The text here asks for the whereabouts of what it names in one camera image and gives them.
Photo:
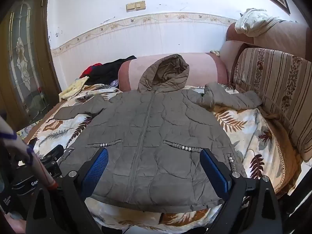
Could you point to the white crumpled cloth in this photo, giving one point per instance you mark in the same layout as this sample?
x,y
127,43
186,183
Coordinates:
x,y
255,22

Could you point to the yellow cloth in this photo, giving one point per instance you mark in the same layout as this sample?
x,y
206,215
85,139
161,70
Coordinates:
x,y
74,89

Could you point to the red garment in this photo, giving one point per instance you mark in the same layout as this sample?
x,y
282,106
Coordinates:
x,y
87,71

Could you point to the black garment pile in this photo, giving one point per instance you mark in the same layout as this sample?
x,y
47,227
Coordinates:
x,y
107,72

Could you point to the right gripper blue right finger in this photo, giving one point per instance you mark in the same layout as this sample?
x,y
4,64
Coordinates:
x,y
227,183

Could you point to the beige wall switch plate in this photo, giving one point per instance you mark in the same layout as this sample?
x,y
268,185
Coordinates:
x,y
137,6

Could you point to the leaf pattern plush blanket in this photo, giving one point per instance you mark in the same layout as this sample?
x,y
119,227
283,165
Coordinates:
x,y
249,132

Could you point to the brown quilted sofa cover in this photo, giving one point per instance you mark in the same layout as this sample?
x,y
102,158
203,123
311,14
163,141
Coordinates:
x,y
290,155

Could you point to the grey quilted hooded jacket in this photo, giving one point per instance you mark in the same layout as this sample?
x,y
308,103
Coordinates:
x,y
154,136

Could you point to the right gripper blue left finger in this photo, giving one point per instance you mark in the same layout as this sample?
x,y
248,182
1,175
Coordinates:
x,y
82,183

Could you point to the wooden glass door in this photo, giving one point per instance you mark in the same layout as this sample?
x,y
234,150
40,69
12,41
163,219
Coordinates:
x,y
29,85

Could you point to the striped floral back cushion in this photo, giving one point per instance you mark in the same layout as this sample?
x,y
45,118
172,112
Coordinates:
x,y
283,82

